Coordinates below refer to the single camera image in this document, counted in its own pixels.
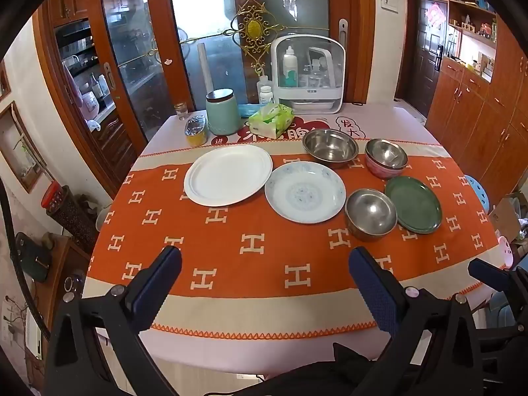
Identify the gold door ornament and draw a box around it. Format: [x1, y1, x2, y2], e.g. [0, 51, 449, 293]
[225, 0, 283, 71]

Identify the cardboard box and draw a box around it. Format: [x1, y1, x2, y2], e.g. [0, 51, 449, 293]
[489, 192, 528, 244]

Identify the blue plastic stool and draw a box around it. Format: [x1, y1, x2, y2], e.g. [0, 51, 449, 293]
[464, 174, 491, 214]

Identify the red-lidded jar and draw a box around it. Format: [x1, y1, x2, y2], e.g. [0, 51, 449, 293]
[41, 181, 63, 210]

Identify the red door decoration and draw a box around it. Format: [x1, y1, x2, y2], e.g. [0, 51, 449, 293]
[425, 3, 447, 30]

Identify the shiny steel bowl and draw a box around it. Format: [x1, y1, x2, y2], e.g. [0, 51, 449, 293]
[365, 139, 409, 170]

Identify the blue patterned plate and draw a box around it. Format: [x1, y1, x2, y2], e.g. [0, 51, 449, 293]
[264, 162, 346, 224]

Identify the yellow can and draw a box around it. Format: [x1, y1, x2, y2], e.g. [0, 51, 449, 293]
[184, 115, 208, 147]

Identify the black cable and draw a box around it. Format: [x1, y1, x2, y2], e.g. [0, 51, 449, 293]
[0, 179, 44, 333]

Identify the white plate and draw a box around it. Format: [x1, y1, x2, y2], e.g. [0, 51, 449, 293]
[183, 145, 274, 207]

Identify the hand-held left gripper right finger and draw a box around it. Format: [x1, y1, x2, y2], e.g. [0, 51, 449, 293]
[348, 246, 491, 396]

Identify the orange patterned tablecloth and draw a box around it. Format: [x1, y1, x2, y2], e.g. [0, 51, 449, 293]
[82, 142, 512, 336]
[80, 102, 514, 374]

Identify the wooden storage cabinet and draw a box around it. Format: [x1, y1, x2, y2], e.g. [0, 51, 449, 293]
[425, 0, 528, 223]

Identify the green plate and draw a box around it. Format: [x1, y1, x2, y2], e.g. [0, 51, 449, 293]
[384, 176, 443, 234]

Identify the white sterilizer cabinet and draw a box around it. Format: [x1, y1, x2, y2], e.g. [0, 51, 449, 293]
[271, 35, 346, 115]

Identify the pink rice cooker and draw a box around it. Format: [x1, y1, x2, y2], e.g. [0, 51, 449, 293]
[80, 91, 102, 120]

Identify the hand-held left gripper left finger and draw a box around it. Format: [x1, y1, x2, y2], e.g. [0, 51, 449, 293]
[43, 246, 183, 396]

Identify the black bag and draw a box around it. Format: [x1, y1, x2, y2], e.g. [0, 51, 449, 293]
[16, 233, 52, 283]

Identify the dark wooden door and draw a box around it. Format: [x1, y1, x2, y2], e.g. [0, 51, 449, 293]
[394, 0, 448, 118]

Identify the mint green canister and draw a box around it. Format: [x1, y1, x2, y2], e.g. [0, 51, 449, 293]
[205, 89, 243, 136]

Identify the white bottle green label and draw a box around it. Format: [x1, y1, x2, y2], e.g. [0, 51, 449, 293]
[283, 45, 298, 88]

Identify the wooden glass-front cabinet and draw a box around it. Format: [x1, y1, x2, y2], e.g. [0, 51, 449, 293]
[33, 0, 139, 199]

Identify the green tissue pack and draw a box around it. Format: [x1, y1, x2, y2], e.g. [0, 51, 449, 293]
[247, 103, 294, 140]

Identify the wide-rimmed steel bowl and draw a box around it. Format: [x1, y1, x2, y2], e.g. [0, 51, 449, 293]
[302, 129, 359, 169]

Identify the dull steel bowl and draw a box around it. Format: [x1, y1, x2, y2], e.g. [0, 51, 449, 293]
[345, 188, 398, 242]

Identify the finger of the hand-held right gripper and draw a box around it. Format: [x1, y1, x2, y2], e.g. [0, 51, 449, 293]
[468, 257, 518, 295]

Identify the white rolled paper tube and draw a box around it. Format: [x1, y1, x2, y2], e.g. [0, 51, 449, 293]
[198, 43, 214, 92]

